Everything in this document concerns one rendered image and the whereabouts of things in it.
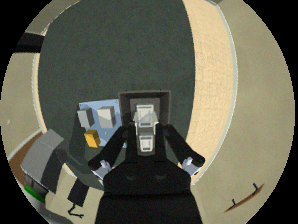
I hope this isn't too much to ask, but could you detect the orange-yellow block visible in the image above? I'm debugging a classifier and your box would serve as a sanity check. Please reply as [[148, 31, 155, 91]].
[[84, 129, 101, 147]]

